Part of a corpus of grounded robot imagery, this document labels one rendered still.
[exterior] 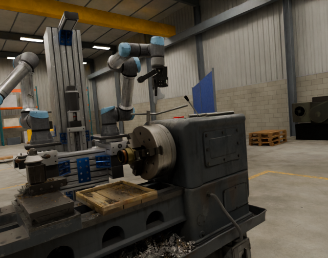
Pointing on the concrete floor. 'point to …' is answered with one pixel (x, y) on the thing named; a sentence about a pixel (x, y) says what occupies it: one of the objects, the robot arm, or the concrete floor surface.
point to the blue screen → (205, 94)
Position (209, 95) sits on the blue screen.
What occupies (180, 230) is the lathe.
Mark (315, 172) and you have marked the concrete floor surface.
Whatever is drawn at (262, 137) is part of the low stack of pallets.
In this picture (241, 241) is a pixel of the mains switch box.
